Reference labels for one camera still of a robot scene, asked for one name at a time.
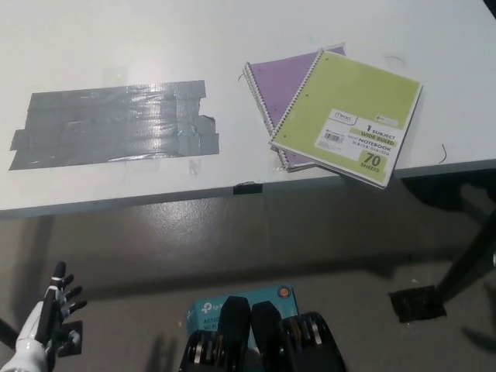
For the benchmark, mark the white and black left hand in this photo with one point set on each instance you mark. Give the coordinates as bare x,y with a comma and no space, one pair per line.
36,323

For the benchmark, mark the green spiral notebook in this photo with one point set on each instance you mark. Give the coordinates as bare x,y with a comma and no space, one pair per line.
341,93

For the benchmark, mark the black robot body blocks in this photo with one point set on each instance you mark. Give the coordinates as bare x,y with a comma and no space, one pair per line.
267,341

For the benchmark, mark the black table leg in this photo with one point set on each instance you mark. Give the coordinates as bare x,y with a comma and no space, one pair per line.
465,263
7,329

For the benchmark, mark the teal router box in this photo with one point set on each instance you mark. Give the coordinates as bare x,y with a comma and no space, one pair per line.
205,314

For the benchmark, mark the clear tape piece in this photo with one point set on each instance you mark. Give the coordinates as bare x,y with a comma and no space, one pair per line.
194,167

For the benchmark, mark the small black tape strip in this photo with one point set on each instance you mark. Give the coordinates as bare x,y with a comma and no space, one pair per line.
248,188

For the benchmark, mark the purple spiral notebook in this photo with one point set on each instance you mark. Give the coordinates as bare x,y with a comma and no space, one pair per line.
271,77

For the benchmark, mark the large black floor tape patch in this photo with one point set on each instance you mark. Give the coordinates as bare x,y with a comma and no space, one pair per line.
416,304

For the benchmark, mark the grey duct tape patch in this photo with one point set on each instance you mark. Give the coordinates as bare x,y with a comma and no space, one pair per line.
108,124

